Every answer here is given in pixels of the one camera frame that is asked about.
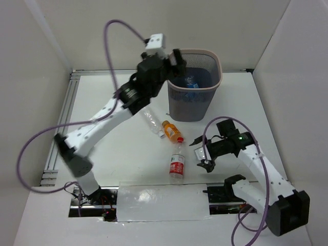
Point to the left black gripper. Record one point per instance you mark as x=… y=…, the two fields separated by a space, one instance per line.
x=168 y=66

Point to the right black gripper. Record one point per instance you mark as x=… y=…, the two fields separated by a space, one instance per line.
x=209 y=167

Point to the red label bottle red cap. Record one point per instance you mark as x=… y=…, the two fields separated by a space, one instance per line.
x=177 y=162

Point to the blue label bottle white cap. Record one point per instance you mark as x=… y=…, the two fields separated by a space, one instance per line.
x=192 y=97

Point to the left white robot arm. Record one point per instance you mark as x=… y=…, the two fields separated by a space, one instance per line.
x=129 y=99

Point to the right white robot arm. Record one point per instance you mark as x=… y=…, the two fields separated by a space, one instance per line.
x=283 y=208

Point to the grey mesh waste bin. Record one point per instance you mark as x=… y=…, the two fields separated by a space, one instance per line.
x=207 y=67

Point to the orange juice bottle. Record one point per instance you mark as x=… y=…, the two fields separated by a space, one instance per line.
x=171 y=131

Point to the clear unlabelled plastic bottle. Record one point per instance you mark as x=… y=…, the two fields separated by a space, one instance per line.
x=153 y=122

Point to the white taped front panel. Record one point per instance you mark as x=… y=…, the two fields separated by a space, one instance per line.
x=162 y=203

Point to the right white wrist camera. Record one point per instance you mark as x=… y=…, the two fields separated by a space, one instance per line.
x=202 y=154

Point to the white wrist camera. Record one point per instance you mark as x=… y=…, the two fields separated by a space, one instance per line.
x=155 y=41
x=202 y=154

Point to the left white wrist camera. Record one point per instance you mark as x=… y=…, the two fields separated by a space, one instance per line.
x=155 y=41

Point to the aluminium frame rail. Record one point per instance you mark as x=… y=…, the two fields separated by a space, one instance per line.
x=49 y=176

